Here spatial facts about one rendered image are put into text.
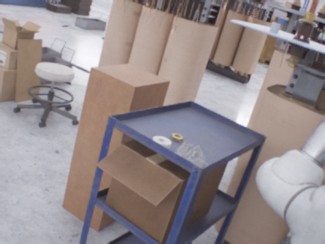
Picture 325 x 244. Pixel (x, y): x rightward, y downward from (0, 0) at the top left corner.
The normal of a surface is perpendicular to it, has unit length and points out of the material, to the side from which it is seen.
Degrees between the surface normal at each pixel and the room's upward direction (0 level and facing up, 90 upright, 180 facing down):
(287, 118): 90
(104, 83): 90
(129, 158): 26
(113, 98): 90
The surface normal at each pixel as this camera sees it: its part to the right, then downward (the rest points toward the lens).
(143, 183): -0.02, -0.75
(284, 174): -0.68, -0.45
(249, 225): -0.52, 0.17
